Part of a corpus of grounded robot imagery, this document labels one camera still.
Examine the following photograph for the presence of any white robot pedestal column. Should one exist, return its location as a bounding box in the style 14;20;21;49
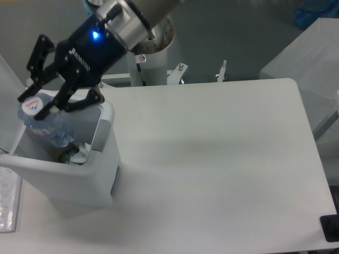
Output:
126;17;175;85

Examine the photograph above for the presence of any clear plastic water bottle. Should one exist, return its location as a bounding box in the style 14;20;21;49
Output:
17;92;75;148

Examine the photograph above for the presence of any blue object in background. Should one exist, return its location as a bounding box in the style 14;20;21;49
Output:
293;1;338;30

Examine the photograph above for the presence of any green trash inside can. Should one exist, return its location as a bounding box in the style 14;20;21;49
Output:
58;150;71;164

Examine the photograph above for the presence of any laminated paper sheet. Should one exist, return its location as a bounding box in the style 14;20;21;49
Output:
1;167;22;233

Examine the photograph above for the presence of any white covered side table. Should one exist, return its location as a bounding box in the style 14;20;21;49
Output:
260;18;338;129

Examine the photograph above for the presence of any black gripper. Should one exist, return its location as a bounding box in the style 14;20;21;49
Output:
17;15;127;121

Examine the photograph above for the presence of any white pedestal base bracket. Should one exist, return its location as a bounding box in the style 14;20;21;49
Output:
99;62;188;88

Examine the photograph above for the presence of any black device at table edge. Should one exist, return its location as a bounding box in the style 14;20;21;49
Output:
320;214;338;242

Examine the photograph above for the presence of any white trash can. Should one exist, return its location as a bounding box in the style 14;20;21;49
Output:
1;59;121;207

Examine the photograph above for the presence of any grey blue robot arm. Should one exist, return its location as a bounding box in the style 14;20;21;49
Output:
17;1;180;121

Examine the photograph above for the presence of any metal clamp bolt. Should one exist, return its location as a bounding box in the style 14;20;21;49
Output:
215;59;228;83

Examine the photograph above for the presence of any clear plastic bag trash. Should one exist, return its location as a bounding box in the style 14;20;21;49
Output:
69;142;91;165

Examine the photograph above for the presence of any black cable on pedestal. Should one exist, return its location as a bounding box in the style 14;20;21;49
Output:
135;55;147;86

